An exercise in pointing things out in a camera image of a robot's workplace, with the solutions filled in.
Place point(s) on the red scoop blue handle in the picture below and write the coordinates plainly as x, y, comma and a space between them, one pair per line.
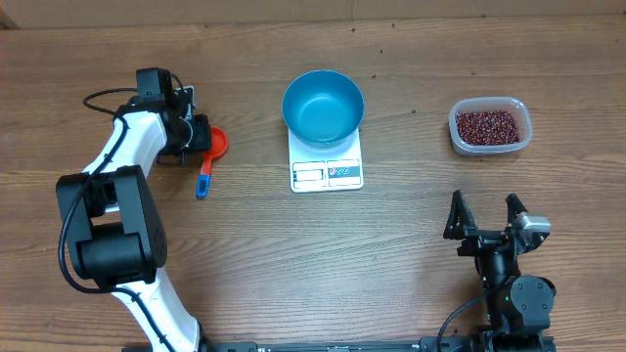
219, 146

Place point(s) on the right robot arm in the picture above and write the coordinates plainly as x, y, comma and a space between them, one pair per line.
518, 306

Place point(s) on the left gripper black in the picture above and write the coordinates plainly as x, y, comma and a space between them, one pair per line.
203, 139

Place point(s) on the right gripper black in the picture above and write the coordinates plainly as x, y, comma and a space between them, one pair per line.
486, 236

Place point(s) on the white digital kitchen scale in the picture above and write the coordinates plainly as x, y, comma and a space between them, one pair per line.
315, 170

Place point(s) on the blue bowl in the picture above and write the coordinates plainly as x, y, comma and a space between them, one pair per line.
323, 108

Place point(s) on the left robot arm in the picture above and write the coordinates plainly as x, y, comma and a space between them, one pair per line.
112, 240

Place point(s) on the clear plastic bean container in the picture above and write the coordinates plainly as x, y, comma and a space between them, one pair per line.
516, 107

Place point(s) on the red beans in container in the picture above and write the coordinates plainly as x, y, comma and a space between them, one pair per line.
487, 128

